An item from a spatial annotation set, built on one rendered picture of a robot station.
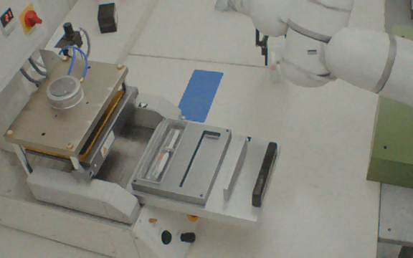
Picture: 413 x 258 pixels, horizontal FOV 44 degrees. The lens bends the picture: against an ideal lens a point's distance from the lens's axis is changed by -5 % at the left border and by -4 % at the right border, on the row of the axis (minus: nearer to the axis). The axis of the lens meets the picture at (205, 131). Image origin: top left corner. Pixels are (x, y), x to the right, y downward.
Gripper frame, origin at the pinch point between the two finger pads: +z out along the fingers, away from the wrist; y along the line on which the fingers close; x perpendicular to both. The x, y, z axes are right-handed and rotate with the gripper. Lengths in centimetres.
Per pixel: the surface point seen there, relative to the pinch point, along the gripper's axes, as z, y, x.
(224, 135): -17, -14, -48
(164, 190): -17, -27, -63
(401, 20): 85, 85, 133
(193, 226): 6, -23, -57
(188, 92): 8.4, -27.6, -6.6
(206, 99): 8.3, -21.7, -10.5
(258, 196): -18, -7, -65
